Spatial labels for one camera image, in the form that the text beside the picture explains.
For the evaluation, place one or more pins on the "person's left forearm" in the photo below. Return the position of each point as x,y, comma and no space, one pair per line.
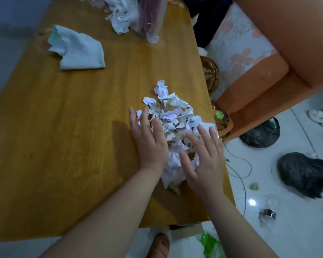
110,217

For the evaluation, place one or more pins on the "white folded cloth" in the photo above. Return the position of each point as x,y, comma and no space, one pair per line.
79,51

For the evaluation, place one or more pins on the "dark navy clothing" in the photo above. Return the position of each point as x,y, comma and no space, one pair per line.
210,18

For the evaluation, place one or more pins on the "clear plastic wrapper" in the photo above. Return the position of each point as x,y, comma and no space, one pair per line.
267,212

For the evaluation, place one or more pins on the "brown cardboard piece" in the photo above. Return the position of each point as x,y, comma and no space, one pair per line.
186,231

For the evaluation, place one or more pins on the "orange sofa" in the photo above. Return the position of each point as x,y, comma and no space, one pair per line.
280,64

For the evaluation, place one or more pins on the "person's right forearm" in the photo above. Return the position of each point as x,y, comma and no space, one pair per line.
236,228

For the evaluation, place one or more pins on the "clear plastic bag maroon contents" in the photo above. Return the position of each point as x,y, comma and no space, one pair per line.
152,16

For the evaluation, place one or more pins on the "person's left middle finger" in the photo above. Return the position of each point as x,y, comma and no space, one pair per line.
158,128

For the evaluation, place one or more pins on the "green plastic bag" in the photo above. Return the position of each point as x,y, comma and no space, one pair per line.
211,245

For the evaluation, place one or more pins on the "person's right hand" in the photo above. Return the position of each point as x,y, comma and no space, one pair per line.
208,171

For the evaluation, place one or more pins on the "floral pink white cushion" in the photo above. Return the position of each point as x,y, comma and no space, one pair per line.
236,51

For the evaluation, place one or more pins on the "person's left hand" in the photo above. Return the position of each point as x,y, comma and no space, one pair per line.
150,147

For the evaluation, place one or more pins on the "white crumpled cloth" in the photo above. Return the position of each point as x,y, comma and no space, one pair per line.
121,14

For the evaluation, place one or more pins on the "pile of paper scraps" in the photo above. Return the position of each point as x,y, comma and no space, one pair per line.
175,115

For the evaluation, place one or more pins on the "person's right thumb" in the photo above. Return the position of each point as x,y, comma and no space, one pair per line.
186,165

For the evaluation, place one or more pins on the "white shoe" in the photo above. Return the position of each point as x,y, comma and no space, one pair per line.
321,118

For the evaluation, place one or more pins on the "black plastic bag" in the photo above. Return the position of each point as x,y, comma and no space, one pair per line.
304,174
260,133

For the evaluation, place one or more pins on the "person's right middle finger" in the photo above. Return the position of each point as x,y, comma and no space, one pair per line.
206,138

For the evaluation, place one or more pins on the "brown wicker basket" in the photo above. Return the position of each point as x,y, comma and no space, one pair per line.
211,75

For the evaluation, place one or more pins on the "clear crumpled plastic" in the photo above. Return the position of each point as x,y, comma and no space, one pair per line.
93,1

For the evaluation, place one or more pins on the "small clump of debris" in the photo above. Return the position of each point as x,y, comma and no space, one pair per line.
254,186

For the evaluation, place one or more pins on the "person's left little finger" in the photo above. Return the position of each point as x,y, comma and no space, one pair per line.
132,119

